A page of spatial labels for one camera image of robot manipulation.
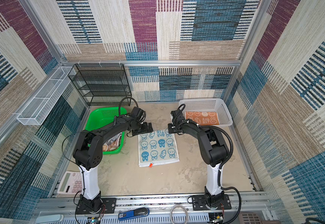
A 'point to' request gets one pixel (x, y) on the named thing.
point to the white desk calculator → (71, 182)
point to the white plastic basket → (208, 104)
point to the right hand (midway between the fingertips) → (172, 129)
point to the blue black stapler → (133, 213)
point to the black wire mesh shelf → (102, 84)
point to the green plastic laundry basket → (99, 116)
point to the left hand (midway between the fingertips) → (148, 129)
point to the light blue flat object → (50, 218)
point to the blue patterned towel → (157, 147)
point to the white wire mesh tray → (35, 112)
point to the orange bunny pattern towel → (203, 118)
